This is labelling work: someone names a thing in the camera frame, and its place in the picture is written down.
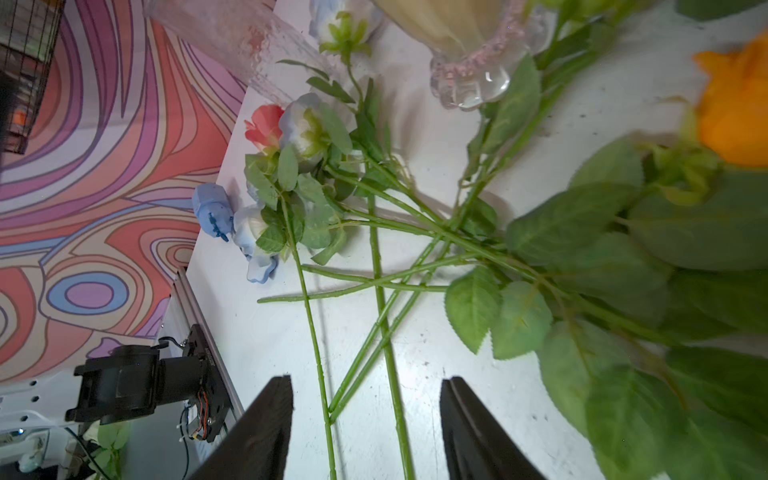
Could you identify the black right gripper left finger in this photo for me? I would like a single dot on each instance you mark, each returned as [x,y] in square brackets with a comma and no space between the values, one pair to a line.
[257,447]

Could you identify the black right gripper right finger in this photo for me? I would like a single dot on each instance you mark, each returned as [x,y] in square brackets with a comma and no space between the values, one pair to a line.
[476,446]

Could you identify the orange rose flower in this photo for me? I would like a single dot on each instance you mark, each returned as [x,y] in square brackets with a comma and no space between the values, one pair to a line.
[621,283]

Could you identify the pink rose flower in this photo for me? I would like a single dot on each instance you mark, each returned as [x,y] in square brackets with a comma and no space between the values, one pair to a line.
[263,129]

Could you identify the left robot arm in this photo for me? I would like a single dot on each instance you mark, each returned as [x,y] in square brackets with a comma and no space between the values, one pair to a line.
[134,380]

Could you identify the white rose flower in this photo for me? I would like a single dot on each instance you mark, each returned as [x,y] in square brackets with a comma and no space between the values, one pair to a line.
[341,26]
[248,227]
[302,127]

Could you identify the yellow fluted glass vase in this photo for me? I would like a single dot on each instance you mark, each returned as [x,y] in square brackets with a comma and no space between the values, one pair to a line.
[476,45]

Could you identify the clear glass vase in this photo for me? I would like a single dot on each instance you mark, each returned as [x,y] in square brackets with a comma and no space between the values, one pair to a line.
[249,40]

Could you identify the black wire side basket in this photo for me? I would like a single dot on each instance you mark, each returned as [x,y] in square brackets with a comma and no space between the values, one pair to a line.
[29,32]

